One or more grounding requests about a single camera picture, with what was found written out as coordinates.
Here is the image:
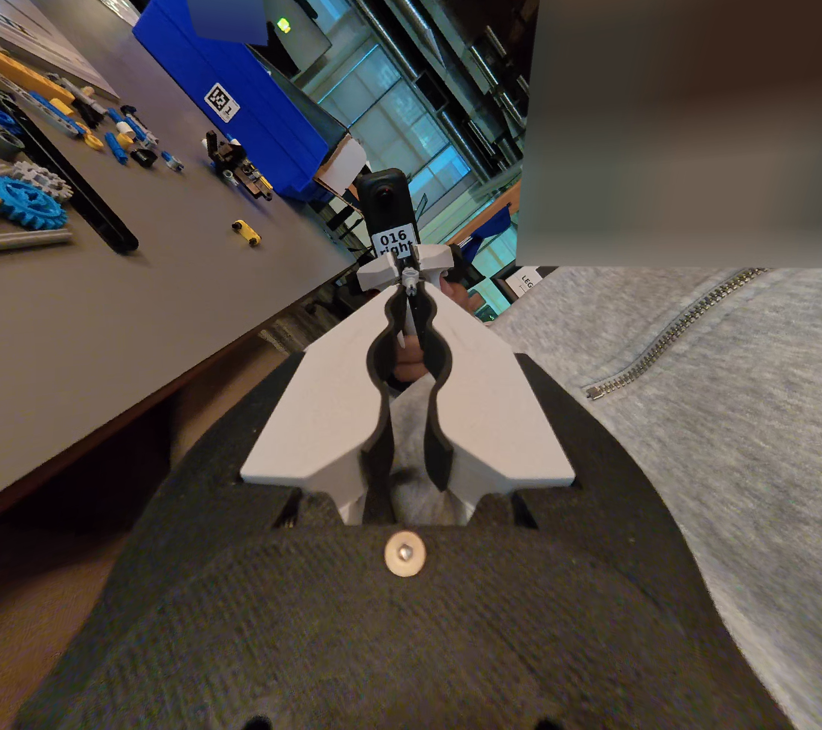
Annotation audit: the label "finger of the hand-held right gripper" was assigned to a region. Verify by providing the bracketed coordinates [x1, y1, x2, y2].
[413, 244, 459, 289]
[355, 258, 408, 294]

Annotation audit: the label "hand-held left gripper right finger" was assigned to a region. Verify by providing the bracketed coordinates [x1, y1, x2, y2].
[420, 284, 578, 525]

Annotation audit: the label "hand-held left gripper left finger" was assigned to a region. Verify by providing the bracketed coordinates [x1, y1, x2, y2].
[239, 286, 405, 525]

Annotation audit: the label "black lego beam with holes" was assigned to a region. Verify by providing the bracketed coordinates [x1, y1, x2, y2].
[403, 283, 430, 352]

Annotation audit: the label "black lego assembly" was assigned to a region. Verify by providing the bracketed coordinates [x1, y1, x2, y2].
[203, 129, 274, 202]

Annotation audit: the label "pile of small lego pieces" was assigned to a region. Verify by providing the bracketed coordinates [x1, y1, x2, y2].
[0, 72, 187, 173]

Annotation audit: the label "long black lego beam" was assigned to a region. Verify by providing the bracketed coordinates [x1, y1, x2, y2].
[0, 94, 140, 254]

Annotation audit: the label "grey lego axle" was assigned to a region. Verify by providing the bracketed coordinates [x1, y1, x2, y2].
[0, 228, 73, 252]

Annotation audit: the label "grey lego gear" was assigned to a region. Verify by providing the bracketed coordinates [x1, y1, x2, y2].
[9, 160, 73, 203]

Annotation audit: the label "blue lego gear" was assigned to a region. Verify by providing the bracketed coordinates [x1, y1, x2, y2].
[0, 174, 69, 230]

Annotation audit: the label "yellow lego beam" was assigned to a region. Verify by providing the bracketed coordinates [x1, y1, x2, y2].
[0, 52, 75, 116]

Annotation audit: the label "person's right hand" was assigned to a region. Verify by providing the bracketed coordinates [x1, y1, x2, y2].
[387, 282, 482, 384]

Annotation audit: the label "white cardboard box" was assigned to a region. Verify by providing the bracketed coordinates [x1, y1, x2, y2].
[313, 134, 368, 199]

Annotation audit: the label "black framed sign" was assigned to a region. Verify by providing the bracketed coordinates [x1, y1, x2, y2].
[504, 265, 561, 302]

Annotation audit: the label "blue plastic bin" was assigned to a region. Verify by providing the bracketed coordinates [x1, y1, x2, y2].
[131, 0, 331, 201]

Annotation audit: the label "grey flat monitor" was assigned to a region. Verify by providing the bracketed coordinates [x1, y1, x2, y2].
[241, 0, 334, 80]

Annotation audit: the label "metal ceiling ducts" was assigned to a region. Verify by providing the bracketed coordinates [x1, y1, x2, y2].
[315, 0, 537, 185]

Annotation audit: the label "grey zip hoodie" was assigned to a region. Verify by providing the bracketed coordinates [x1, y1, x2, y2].
[488, 266, 822, 730]

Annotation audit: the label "instruction booklet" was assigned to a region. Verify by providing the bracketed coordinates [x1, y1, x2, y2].
[0, 0, 120, 99]

